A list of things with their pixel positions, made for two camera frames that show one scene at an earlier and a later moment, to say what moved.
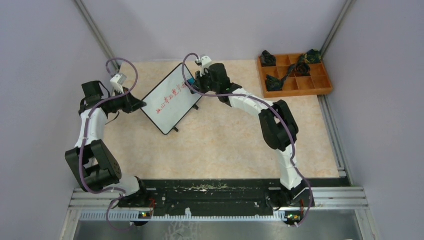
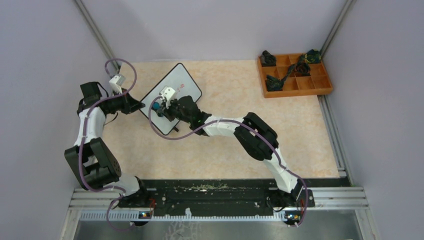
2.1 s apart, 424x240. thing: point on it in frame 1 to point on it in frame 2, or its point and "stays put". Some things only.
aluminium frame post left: (89, 20) stays put
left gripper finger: (132, 104) stays put
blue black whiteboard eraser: (191, 81) to (156, 107)
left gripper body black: (116, 104) stays put
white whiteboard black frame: (171, 100) stays put
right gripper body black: (205, 84) to (174, 111)
